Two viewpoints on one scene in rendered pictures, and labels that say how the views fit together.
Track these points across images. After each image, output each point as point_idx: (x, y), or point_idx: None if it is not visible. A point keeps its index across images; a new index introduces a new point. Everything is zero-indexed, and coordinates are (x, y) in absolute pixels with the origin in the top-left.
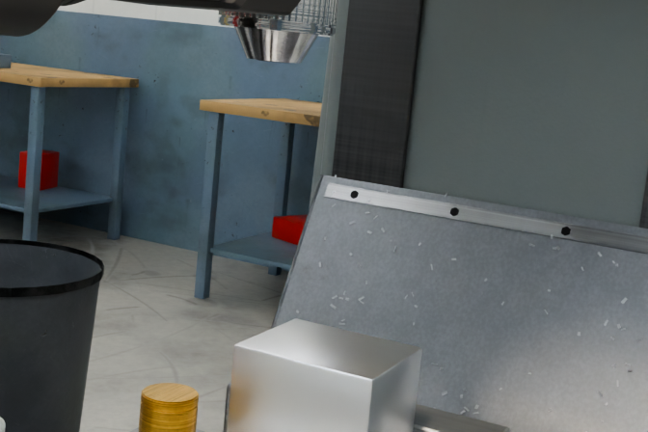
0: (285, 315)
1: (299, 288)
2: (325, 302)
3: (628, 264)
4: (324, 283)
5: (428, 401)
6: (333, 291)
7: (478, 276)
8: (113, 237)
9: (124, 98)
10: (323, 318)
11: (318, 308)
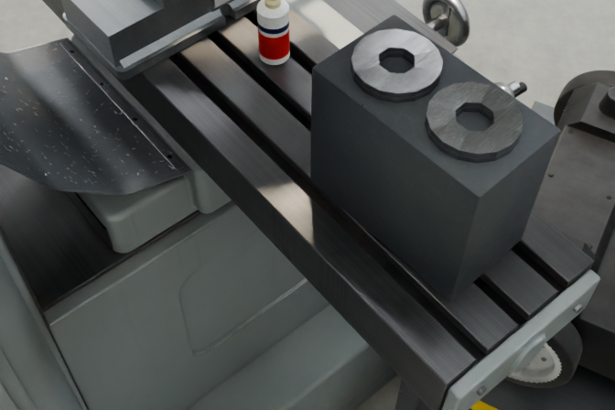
0: (34, 176)
1: (18, 167)
2: (11, 156)
3: None
4: (5, 154)
5: (2, 118)
6: (4, 150)
7: None
8: None
9: None
10: (16, 157)
11: (16, 159)
